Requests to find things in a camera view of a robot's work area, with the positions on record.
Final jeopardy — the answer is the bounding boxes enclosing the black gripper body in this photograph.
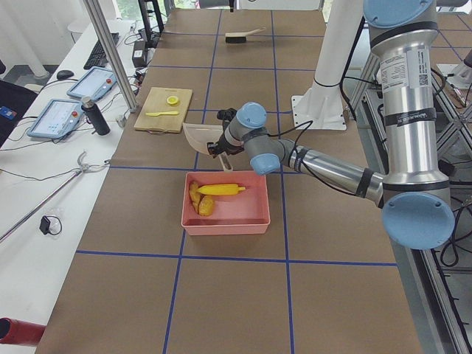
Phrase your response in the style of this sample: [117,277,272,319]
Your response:
[206,139,243,158]

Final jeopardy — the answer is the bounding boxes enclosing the beige plastic dustpan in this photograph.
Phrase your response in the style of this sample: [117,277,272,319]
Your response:
[183,123,223,157]

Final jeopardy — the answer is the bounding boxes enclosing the yellow toy corn cob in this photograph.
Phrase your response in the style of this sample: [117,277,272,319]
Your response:
[197,183,246,196]

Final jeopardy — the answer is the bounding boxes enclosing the brown toy potato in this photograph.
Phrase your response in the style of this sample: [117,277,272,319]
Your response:
[197,195,215,217]

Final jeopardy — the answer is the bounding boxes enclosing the beige hand brush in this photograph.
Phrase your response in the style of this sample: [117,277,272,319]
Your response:
[225,27,266,44]

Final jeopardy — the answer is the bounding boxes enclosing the tan toy ginger root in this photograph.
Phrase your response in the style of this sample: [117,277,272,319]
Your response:
[189,181,201,213]

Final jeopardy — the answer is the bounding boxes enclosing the pink plastic bin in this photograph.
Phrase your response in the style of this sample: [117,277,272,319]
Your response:
[181,171,270,235]

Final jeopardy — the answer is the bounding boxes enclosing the yellow lemon slices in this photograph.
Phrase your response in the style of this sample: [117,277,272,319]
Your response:
[166,95,180,106]

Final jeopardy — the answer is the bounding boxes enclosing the bamboo cutting board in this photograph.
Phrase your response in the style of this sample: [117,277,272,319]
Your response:
[133,87,192,133]

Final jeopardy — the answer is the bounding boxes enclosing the yellow plastic knife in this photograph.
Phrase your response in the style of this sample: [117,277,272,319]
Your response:
[145,111,179,117]

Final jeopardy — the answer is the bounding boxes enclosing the black water bottle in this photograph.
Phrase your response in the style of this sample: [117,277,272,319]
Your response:
[81,96,110,136]

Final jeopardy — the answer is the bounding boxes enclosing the metal reacher grabber tool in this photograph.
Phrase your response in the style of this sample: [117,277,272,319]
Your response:
[1,151,111,243]

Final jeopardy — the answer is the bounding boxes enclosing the blue teach pendant far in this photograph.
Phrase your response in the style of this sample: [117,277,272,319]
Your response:
[66,66,117,102]

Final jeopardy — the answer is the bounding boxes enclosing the blue teach pendant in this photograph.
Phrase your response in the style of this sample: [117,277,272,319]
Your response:
[27,100,83,139]
[66,66,117,102]

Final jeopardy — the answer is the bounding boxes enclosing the black keyboard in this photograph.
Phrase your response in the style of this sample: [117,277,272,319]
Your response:
[83,41,108,70]

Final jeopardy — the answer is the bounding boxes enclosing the blue teach pendant near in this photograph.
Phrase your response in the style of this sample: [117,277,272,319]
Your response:
[27,100,83,139]

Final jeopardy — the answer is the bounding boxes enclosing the black computer mouse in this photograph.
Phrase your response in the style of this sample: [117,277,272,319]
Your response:
[56,69,74,80]

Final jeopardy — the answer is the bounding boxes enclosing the red cylinder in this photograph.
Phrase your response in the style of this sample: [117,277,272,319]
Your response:
[1,317,46,347]

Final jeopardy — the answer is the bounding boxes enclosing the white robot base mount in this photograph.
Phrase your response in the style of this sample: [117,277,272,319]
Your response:
[291,0,363,131]

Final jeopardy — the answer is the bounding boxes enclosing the aluminium frame post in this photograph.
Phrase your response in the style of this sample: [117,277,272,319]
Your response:
[83,0,138,113]

